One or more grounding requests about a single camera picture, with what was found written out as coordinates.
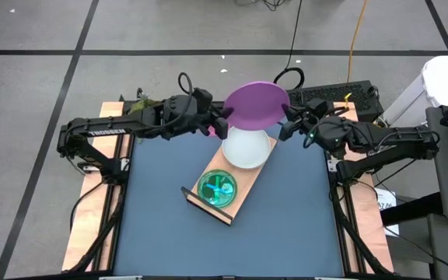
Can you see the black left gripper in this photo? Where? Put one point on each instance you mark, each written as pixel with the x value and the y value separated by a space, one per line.
pixel 208 122

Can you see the artificial green plant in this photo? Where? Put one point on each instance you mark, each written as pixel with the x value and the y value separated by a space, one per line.
pixel 142 104

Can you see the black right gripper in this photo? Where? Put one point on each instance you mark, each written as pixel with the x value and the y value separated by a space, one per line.
pixel 311 116

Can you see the white paper sheet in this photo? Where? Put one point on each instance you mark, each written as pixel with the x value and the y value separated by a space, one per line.
pixel 387 202

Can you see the cyan transparent plate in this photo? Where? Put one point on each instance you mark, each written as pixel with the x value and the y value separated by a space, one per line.
pixel 213 186

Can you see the purple plate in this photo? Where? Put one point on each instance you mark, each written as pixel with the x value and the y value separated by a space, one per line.
pixel 257 105

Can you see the black metal beam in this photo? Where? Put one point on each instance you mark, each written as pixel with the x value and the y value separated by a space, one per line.
pixel 410 210

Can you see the white bin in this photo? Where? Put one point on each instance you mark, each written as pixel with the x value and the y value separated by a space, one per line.
pixel 442 81

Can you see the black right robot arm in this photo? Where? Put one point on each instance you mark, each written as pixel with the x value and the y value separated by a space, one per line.
pixel 395 140

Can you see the wooden side board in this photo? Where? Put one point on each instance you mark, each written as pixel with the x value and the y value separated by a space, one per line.
pixel 88 218
pixel 364 233

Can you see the pale blue plate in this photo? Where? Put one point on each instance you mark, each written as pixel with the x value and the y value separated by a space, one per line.
pixel 246 149

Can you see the pink transparent plate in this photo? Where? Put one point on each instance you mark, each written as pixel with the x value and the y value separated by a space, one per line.
pixel 211 131

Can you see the black computer case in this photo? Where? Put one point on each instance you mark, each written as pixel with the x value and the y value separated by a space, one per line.
pixel 358 103

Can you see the black table frame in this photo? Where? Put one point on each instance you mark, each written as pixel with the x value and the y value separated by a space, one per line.
pixel 189 277

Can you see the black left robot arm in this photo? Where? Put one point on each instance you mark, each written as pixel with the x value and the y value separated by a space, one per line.
pixel 103 130

